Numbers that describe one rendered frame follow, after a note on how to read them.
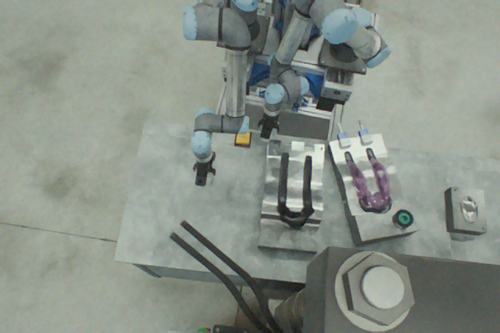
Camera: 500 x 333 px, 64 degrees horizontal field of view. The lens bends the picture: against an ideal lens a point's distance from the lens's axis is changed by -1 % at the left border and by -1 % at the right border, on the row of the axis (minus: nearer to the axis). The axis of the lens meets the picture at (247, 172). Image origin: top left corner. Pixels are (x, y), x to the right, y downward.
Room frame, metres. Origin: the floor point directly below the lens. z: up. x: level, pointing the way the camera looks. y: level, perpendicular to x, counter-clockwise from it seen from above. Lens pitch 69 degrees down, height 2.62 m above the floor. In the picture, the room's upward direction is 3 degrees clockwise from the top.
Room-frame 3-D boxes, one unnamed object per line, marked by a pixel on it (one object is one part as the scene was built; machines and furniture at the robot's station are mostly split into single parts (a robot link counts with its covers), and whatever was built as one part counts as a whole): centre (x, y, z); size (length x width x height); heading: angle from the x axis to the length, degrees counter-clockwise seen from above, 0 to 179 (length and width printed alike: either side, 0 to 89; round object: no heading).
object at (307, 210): (0.60, -0.22, 0.92); 0.35 x 0.16 x 0.09; 177
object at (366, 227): (0.65, -0.57, 0.86); 0.50 x 0.26 x 0.11; 14
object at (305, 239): (0.58, -0.21, 0.87); 0.50 x 0.26 x 0.14; 177
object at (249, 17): (1.34, 0.06, 1.20); 0.13 x 0.12 x 0.14; 90
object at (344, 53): (1.26, -0.43, 1.09); 0.15 x 0.15 x 0.10
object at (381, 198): (0.65, -0.56, 0.90); 0.26 x 0.18 x 0.08; 14
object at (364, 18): (1.25, -0.44, 1.20); 0.13 x 0.12 x 0.14; 30
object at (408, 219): (0.47, -0.68, 0.93); 0.08 x 0.08 x 0.04
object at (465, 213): (0.56, -1.01, 0.84); 0.20 x 0.15 x 0.07; 177
